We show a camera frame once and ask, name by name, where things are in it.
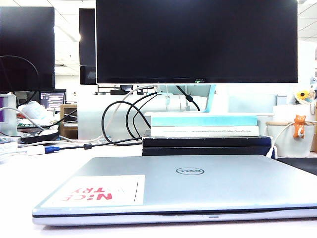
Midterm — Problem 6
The long white cable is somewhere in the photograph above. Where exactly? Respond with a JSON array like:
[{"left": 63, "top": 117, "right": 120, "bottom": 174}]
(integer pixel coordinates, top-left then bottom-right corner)
[{"left": 0, "top": 85, "right": 157, "bottom": 144}]

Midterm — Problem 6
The silver monitor stand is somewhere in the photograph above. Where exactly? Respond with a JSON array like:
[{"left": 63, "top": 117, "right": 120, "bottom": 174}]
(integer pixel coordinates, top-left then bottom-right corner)
[{"left": 155, "top": 84, "right": 216, "bottom": 113}]

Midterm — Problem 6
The black monitor with thick frame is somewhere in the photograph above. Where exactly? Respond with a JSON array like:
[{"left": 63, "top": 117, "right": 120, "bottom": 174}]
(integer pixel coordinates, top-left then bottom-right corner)
[{"left": 0, "top": 6, "right": 55, "bottom": 93}]

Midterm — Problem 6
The purple white sign box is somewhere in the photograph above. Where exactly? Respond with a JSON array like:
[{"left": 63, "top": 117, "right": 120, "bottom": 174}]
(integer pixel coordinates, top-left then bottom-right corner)
[{"left": 0, "top": 93, "right": 17, "bottom": 136}]

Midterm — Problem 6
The black monitor power cable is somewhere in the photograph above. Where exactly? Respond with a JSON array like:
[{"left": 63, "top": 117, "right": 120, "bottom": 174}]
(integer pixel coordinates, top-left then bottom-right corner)
[{"left": 175, "top": 85, "right": 201, "bottom": 112}]

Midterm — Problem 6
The wooden shelf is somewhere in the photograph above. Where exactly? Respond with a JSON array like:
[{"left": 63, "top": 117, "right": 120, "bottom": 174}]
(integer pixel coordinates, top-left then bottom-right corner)
[{"left": 60, "top": 103, "right": 78, "bottom": 140}]

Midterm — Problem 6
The black looped cable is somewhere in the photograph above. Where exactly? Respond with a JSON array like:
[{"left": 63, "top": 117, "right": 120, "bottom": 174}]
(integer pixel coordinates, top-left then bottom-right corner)
[{"left": 125, "top": 92, "right": 159, "bottom": 141}]

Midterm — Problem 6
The black VGA cable blue plug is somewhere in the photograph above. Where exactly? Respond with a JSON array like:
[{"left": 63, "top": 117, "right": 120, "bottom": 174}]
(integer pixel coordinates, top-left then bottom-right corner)
[{"left": 44, "top": 92, "right": 159, "bottom": 153}]

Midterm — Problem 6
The narrow black monitor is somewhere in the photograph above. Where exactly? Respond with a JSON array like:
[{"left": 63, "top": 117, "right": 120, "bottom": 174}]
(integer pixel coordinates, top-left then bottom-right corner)
[{"left": 78, "top": 8, "right": 98, "bottom": 85}]

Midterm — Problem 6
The teal book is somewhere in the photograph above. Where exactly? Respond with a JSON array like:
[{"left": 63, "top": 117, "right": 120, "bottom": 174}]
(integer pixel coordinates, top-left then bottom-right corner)
[{"left": 150, "top": 114, "right": 259, "bottom": 127}]

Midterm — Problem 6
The white book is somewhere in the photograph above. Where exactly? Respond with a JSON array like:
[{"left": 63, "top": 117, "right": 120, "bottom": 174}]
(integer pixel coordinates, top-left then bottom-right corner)
[{"left": 149, "top": 125, "right": 260, "bottom": 137}]

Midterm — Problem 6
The green white carton box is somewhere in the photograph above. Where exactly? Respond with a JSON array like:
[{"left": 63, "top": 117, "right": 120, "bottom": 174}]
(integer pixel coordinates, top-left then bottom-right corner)
[{"left": 16, "top": 122, "right": 40, "bottom": 129}]

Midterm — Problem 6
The large black monitor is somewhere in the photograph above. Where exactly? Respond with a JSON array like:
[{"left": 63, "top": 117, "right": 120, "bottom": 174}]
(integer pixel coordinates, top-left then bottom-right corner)
[{"left": 95, "top": 0, "right": 299, "bottom": 85}]

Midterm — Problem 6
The white bucket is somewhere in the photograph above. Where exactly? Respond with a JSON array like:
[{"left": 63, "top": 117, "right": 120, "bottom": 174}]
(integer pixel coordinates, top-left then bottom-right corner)
[{"left": 265, "top": 120, "right": 316, "bottom": 158}]

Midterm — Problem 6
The yellow sunflower decoration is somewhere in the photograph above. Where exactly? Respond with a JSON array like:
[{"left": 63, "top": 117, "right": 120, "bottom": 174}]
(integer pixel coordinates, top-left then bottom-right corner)
[{"left": 296, "top": 90, "right": 311, "bottom": 102}]

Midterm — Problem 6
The white video adapter with cable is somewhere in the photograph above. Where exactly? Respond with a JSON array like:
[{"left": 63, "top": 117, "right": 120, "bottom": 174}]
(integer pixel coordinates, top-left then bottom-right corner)
[{"left": 0, "top": 145, "right": 47, "bottom": 157}]

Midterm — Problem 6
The white sticker with red letters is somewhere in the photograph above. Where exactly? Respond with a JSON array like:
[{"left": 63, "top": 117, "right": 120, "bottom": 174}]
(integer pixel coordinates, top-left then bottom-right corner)
[{"left": 40, "top": 174, "right": 146, "bottom": 208}]

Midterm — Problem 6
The background laptop with lit screen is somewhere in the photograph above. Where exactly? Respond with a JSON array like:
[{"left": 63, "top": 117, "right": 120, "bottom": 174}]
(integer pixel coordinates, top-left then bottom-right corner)
[{"left": 39, "top": 91, "right": 67, "bottom": 113}]

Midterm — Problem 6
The black HDMI cable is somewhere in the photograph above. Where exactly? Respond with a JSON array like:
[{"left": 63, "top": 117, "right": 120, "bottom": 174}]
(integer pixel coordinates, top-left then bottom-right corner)
[{"left": 0, "top": 55, "right": 41, "bottom": 106}]

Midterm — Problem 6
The gray Dell laptop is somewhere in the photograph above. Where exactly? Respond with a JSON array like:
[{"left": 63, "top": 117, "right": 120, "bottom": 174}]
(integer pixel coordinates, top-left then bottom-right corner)
[{"left": 31, "top": 154, "right": 317, "bottom": 227}]

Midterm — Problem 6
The orange cat figurine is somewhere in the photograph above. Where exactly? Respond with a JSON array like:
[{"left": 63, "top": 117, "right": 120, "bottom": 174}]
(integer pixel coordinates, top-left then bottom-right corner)
[{"left": 293, "top": 114, "right": 307, "bottom": 140}]

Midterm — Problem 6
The thin white cable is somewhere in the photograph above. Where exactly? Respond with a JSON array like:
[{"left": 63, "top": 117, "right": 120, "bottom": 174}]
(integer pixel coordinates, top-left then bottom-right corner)
[{"left": 266, "top": 121, "right": 317, "bottom": 157}]

